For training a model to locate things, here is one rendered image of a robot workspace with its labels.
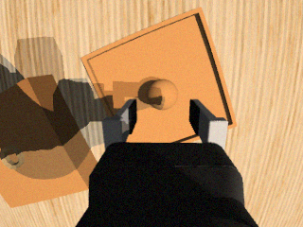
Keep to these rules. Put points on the orange ball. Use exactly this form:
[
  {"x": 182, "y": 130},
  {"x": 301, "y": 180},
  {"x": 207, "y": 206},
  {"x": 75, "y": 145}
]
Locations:
[{"x": 162, "y": 94}]

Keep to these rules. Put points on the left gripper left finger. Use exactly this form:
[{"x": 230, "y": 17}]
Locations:
[{"x": 118, "y": 128}]

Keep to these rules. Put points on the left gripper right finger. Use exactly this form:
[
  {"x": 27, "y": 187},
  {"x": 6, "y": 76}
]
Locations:
[{"x": 211, "y": 129}]

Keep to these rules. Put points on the orange square tray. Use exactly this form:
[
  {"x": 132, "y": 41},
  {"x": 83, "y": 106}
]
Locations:
[{"x": 179, "y": 49}]

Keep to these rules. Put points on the orange square block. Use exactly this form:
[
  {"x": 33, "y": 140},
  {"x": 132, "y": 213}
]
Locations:
[{"x": 43, "y": 152}]

